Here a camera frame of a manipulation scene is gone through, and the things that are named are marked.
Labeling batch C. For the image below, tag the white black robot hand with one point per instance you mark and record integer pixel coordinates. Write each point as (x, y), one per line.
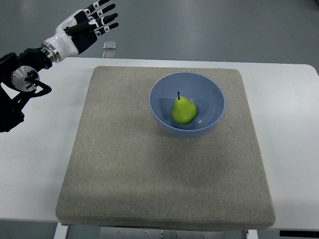
(80, 31)

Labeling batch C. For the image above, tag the green pear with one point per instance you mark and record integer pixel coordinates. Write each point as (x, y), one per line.
(183, 110)

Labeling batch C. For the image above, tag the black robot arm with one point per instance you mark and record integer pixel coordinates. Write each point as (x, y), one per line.
(20, 73)

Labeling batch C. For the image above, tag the blue bowl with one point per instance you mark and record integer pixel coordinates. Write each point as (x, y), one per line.
(205, 93)

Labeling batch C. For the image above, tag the lower metal floor plate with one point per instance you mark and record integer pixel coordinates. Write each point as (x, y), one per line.
(109, 54)

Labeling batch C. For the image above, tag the grey fabric mat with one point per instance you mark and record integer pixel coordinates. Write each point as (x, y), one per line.
(126, 171)

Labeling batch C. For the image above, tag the white table frame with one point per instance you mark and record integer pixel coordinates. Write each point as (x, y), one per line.
(94, 232)

